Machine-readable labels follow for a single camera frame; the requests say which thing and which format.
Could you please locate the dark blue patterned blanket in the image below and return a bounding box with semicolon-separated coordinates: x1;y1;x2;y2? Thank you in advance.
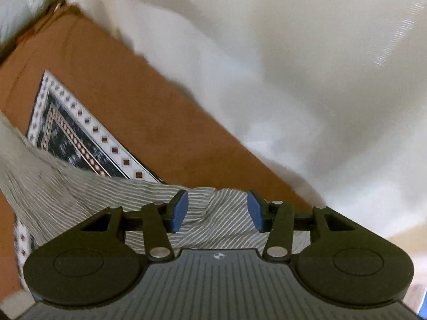
13;70;165;290

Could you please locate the grey striped shirt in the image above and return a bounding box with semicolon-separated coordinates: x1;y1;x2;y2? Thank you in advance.
0;113;312;257

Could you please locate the white sheer curtain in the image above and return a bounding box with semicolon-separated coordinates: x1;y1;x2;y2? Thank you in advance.
53;0;427;241

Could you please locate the light blue pillow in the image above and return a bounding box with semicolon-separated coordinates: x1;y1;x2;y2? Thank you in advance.
0;0;64;45

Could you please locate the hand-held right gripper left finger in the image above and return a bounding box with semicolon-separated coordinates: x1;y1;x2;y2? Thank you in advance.
80;189;189;262

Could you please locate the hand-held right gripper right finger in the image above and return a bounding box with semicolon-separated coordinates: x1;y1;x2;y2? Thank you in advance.
248;190;356;262

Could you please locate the orange-brown bed sheet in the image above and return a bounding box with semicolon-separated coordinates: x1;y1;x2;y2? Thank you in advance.
0;3;314;307

